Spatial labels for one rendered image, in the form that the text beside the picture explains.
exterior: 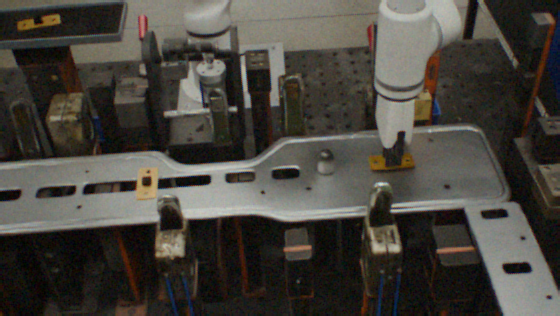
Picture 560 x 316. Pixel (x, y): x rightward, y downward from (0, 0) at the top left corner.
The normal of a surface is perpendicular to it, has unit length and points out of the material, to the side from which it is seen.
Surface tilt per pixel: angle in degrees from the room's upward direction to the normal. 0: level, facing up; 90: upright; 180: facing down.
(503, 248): 0
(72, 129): 90
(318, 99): 0
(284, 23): 0
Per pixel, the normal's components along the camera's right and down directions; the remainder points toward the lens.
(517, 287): -0.04, -0.74
